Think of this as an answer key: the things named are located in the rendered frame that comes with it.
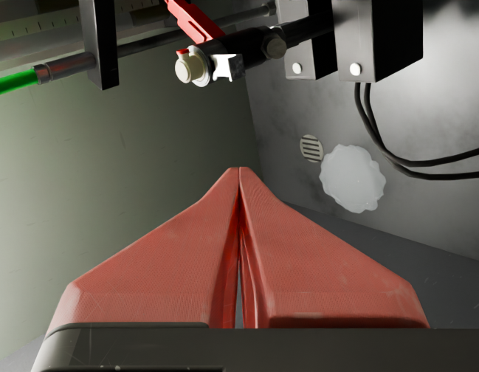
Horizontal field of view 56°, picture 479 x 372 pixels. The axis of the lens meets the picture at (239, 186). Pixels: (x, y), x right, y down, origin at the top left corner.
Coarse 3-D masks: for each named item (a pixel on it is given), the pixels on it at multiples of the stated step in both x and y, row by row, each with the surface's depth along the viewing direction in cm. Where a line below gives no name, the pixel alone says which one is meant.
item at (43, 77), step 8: (40, 64) 42; (24, 72) 41; (32, 72) 42; (40, 72) 42; (48, 72) 42; (0, 80) 40; (8, 80) 40; (16, 80) 41; (24, 80) 41; (32, 80) 42; (40, 80) 42; (48, 80) 43; (0, 88) 40; (8, 88) 40; (16, 88) 41
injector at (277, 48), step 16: (320, 16) 37; (240, 32) 32; (256, 32) 32; (272, 32) 33; (288, 32) 34; (304, 32) 36; (320, 32) 37; (192, 48) 30; (208, 48) 30; (224, 48) 30; (240, 48) 31; (256, 48) 32; (272, 48) 31; (288, 48) 35; (208, 64) 29; (256, 64) 33; (208, 80) 30
